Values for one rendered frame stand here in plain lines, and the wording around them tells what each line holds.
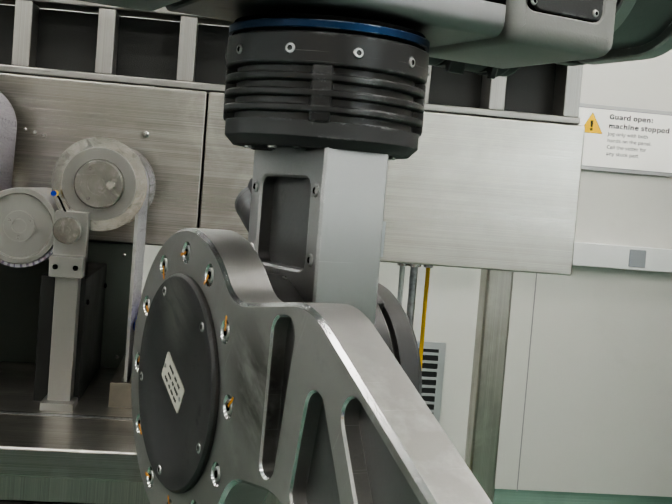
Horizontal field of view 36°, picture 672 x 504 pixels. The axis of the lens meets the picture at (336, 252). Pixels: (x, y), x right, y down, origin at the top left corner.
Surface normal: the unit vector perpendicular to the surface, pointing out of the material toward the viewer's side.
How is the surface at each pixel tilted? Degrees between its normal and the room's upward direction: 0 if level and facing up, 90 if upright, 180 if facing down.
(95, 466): 90
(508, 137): 90
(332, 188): 90
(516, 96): 90
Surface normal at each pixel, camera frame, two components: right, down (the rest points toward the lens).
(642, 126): 0.11, 0.06
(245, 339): -0.88, -0.04
